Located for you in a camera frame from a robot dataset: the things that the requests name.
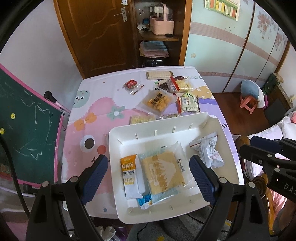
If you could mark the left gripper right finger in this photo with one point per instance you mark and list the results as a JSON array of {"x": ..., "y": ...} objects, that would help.
[{"x": 218, "y": 192}]

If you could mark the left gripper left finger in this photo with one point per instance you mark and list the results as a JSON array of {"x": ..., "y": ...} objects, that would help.
[{"x": 81, "y": 189}]

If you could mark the white red snack packet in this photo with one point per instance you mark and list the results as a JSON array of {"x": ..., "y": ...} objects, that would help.
[{"x": 205, "y": 146}]

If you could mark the large yellow cake packet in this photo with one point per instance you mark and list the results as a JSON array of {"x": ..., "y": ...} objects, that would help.
[{"x": 166, "y": 173}]

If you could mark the orange oats bar packet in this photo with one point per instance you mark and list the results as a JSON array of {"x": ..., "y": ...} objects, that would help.
[{"x": 133, "y": 178}]

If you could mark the blue small snack packet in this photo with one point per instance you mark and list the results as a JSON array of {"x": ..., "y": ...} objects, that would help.
[{"x": 145, "y": 202}]

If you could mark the green white snack packet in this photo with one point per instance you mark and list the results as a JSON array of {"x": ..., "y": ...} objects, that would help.
[{"x": 188, "y": 103}]

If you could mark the yellow biscuit clear bag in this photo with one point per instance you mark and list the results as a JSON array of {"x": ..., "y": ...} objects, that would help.
[{"x": 156, "y": 101}]

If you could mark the yellow puff snack bag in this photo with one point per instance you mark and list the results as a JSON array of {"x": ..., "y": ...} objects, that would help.
[{"x": 183, "y": 83}]

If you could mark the small red candy packet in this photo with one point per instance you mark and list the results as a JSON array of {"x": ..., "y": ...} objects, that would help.
[{"x": 133, "y": 87}]

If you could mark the white bed pillow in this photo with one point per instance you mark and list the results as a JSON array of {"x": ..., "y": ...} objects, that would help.
[{"x": 284, "y": 129}]

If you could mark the brown wooden bedpost knob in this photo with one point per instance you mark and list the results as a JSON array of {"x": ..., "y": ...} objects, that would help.
[{"x": 242, "y": 140}]

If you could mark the pink blanket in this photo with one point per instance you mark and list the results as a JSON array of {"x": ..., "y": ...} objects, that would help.
[{"x": 278, "y": 200}]

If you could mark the pink plastic stool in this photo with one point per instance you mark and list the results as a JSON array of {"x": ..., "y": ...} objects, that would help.
[{"x": 249, "y": 103}]

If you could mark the white plastic tray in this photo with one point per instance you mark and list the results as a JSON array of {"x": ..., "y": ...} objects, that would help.
[{"x": 143, "y": 137}]

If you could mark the blue white plush pillow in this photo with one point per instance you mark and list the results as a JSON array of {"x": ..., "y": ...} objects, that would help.
[{"x": 248, "y": 87}]

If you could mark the dark nut snack packet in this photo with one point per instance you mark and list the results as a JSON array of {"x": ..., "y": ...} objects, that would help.
[{"x": 170, "y": 115}]

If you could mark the pale yellow snack bag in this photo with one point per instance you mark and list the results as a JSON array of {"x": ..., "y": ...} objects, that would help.
[{"x": 134, "y": 119}]

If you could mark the cartoon printed tablecloth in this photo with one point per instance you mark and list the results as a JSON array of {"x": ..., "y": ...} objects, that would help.
[{"x": 101, "y": 103}]

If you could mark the dark brown snack bag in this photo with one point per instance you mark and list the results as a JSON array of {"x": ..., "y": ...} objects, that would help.
[{"x": 168, "y": 85}]

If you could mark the beige wafer packet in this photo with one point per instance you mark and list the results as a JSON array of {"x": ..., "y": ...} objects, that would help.
[{"x": 159, "y": 75}]

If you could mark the folded towels stack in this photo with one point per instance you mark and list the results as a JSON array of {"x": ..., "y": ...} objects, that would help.
[{"x": 153, "y": 49}]

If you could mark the brown wooden door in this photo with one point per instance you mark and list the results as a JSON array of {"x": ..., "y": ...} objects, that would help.
[{"x": 101, "y": 35}]

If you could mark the wooden shelf cabinet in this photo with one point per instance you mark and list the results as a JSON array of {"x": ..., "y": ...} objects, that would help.
[{"x": 179, "y": 12}]

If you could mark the pink storage basket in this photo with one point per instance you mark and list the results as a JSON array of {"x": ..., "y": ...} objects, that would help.
[{"x": 161, "y": 25}]

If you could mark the green chalkboard pink frame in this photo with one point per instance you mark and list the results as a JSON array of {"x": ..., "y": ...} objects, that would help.
[{"x": 31, "y": 127}]

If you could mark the wall chart poster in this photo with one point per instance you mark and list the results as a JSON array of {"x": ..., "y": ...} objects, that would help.
[{"x": 229, "y": 8}]

